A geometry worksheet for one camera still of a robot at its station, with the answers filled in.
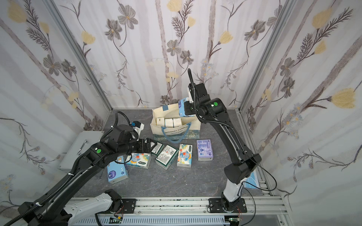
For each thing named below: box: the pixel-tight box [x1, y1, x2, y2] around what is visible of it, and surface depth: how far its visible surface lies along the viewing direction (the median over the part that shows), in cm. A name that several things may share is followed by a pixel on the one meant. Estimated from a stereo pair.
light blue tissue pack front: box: [164, 118, 174, 128], surface depth 95 cm
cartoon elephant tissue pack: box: [176, 143, 193, 168], surface depth 90 cm
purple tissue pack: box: [196, 138, 214, 162], surface depth 92 cm
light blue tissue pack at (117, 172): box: [106, 161, 129, 184], surface depth 82 cm
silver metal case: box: [57, 130, 105, 171], surface depth 82 cm
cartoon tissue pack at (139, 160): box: [124, 152, 152, 170], surface depth 87 cm
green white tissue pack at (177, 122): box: [172, 117, 182, 128], surface depth 95 cm
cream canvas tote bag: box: [149, 103, 202, 144], surface depth 95 cm
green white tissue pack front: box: [155, 144, 179, 170], surface depth 89 cm
